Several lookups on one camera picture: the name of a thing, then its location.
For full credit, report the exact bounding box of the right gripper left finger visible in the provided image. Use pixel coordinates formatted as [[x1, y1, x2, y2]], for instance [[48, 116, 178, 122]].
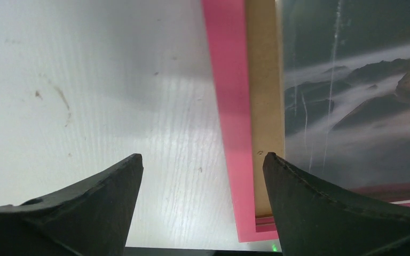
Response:
[[0, 154, 144, 255]]

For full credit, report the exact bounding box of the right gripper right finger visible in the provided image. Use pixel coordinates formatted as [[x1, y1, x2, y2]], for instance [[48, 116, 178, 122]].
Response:
[[263, 152, 410, 255]]

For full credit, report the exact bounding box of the landscape photo print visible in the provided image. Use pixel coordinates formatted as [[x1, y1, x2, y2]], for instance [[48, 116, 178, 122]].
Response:
[[281, 1, 410, 188]]

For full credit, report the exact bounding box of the pink picture frame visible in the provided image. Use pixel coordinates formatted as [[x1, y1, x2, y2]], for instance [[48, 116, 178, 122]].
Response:
[[200, 0, 410, 244]]

